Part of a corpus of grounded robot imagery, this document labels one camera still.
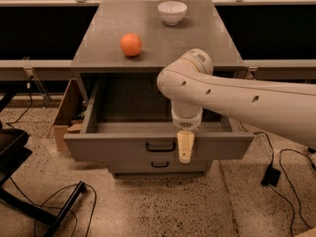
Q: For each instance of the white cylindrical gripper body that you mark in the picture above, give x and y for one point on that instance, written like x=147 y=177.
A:
x=187 y=122

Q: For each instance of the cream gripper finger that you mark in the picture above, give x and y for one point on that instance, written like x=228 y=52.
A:
x=185 y=141

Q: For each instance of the grey top drawer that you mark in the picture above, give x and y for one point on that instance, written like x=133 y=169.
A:
x=128 y=123

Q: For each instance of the grey drawer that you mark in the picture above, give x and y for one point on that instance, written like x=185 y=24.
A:
x=131 y=167
x=128 y=123

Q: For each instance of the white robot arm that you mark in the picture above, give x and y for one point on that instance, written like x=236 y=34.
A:
x=285 y=109

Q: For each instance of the grey drawer cabinet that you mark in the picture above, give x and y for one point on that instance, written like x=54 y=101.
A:
x=161 y=44

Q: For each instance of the grey bottom drawer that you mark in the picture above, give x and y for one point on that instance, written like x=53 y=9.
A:
x=131 y=167

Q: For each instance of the orange fruit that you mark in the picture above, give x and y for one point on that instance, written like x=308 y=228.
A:
x=130 y=45

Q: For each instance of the black power adapter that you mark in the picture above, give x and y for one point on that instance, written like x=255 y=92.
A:
x=271 y=176

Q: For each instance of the white bowl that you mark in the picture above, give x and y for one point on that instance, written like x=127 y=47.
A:
x=172 y=12

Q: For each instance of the cardboard box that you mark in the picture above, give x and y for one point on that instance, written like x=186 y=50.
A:
x=68 y=110

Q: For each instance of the black chair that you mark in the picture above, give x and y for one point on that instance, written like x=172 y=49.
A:
x=49 y=176

